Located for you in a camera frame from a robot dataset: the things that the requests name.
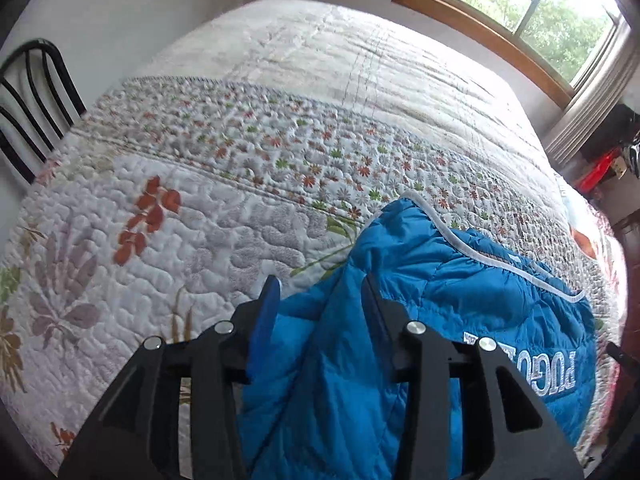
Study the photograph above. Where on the beige curtain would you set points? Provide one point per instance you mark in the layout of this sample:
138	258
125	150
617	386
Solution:
585	110

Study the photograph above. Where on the pink floral blanket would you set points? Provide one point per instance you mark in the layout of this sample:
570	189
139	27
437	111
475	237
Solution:
605	240

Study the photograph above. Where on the dark hanging clothes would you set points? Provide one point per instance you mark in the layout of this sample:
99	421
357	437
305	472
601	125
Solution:
607	130

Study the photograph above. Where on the black metal chair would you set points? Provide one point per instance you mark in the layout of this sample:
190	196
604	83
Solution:
40	43

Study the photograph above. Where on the wooden framed window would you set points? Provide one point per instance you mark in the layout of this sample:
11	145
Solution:
550	15

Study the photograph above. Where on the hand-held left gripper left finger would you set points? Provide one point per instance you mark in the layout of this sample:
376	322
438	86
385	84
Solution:
262	320

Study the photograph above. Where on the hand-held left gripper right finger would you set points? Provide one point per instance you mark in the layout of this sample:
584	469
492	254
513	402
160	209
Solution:
380	310

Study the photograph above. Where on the blue puffer jacket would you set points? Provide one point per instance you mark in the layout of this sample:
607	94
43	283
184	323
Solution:
450	285

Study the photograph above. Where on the red hanging cloth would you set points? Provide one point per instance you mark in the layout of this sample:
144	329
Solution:
597	172

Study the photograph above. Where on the white floral quilt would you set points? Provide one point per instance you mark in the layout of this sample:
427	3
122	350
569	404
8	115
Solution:
200	160

